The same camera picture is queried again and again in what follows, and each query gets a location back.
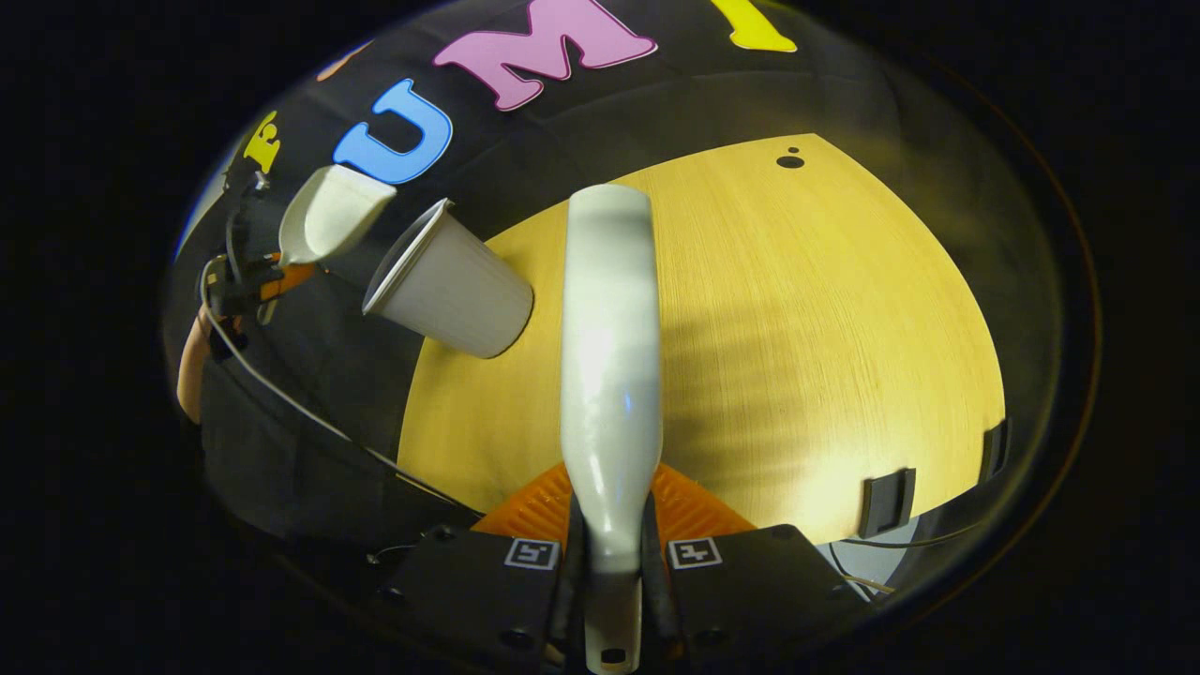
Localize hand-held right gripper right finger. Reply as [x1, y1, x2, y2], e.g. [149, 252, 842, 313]
[642, 462, 873, 662]

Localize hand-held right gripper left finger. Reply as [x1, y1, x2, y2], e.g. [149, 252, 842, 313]
[380, 462, 584, 659]

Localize white plastic dustpan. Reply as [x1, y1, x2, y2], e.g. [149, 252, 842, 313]
[278, 165, 398, 267]

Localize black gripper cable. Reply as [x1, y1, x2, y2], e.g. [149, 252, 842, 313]
[199, 262, 484, 517]

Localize small white broom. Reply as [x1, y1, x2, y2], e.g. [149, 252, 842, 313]
[560, 184, 665, 674]

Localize black desk edge bracket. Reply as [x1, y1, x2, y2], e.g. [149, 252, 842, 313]
[860, 467, 918, 540]
[979, 418, 1013, 485]

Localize white ribbed garbage bin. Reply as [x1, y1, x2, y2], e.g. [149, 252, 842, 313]
[362, 198, 535, 360]

